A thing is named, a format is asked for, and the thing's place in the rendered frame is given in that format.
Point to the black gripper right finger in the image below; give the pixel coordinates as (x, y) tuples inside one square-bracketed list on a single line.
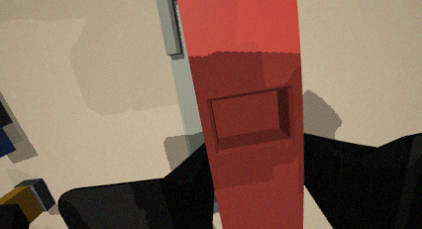
[(360, 186)]

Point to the yellow rectangular block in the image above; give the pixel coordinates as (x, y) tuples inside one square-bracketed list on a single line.
[(26, 200)]

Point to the blue bar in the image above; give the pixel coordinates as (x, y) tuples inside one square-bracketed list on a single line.
[(6, 146)]

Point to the red block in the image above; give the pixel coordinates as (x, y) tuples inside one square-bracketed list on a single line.
[(245, 62)]

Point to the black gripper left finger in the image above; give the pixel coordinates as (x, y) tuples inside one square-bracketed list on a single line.
[(184, 199)]

